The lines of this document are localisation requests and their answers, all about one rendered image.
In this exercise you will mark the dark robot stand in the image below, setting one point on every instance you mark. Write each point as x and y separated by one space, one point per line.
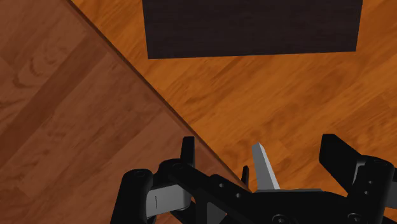
251 28

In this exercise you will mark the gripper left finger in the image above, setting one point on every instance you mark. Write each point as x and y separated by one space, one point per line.
186 173

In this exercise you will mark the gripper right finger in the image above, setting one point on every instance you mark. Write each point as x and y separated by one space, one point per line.
369 183

